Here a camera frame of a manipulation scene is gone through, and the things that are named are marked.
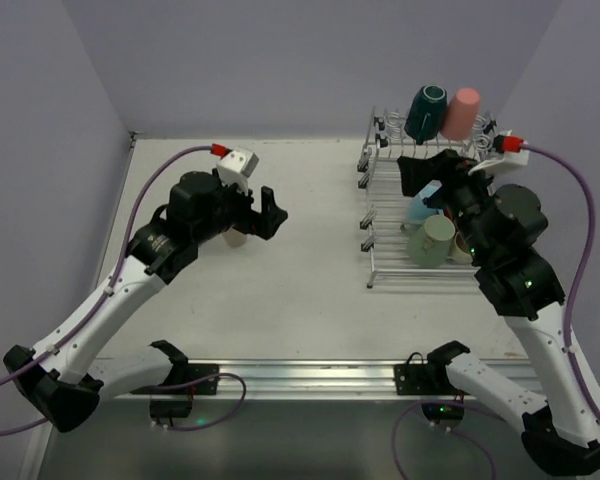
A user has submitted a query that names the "beige tall cup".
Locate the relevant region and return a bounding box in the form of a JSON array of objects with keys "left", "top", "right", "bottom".
[{"left": 222, "top": 229, "right": 247, "bottom": 249}]

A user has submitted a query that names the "metal dish rack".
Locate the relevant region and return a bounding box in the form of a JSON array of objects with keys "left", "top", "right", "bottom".
[{"left": 357, "top": 108, "right": 498, "bottom": 289}]

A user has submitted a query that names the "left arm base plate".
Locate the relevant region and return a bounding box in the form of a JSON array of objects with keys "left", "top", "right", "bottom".
[{"left": 148, "top": 363, "right": 220, "bottom": 397}]

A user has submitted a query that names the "pink cup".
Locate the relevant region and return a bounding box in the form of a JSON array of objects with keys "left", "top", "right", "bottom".
[{"left": 440, "top": 87, "right": 481, "bottom": 141}]

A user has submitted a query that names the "light green mug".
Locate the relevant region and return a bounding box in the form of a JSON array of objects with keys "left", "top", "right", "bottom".
[{"left": 400, "top": 214, "right": 456, "bottom": 269}]

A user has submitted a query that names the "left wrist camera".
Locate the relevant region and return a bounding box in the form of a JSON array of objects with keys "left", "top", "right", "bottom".
[{"left": 216, "top": 148, "right": 259, "bottom": 194}]

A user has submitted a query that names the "light blue mug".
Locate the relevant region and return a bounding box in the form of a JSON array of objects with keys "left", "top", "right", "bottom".
[{"left": 404, "top": 185, "right": 443, "bottom": 224}]

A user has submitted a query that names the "cream small cup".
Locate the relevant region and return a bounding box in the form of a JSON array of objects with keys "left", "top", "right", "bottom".
[{"left": 449, "top": 232, "right": 473, "bottom": 265}]

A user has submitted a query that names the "purple cable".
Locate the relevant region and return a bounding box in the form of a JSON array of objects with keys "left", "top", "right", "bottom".
[
  {"left": 390, "top": 132, "right": 600, "bottom": 480},
  {"left": 0, "top": 142, "right": 249, "bottom": 439}
]

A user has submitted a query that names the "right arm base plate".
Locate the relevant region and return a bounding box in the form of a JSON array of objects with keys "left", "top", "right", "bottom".
[{"left": 393, "top": 352, "right": 458, "bottom": 396}]

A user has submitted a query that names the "dark green mug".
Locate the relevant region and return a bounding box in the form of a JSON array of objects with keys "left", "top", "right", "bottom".
[{"left": 404, "top": 84, "right": 448, "bottom": 145}]

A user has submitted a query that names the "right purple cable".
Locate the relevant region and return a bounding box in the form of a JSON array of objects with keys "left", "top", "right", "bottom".
[{"left": 390, "top": 132, "right": 600, "bottom": 480}]

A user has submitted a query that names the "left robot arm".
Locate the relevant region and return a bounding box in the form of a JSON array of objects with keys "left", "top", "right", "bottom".
[{"left": 3, "top": 170, "right": 288, "bottom": 433}]

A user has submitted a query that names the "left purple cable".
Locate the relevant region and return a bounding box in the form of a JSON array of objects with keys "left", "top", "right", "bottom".
[{"left": 0, "top": 142, "right": 249, "bottom": 439}]

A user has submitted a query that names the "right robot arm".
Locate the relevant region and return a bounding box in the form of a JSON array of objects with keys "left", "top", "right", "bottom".
[{"left": 397, "top": 149, "right": 600, "bottom": 477}]

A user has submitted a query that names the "aluminium mounting rail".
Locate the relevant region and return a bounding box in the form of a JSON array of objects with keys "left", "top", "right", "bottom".
[{"left": 44, "top": 357, "right": 571, "bottom": 402}]

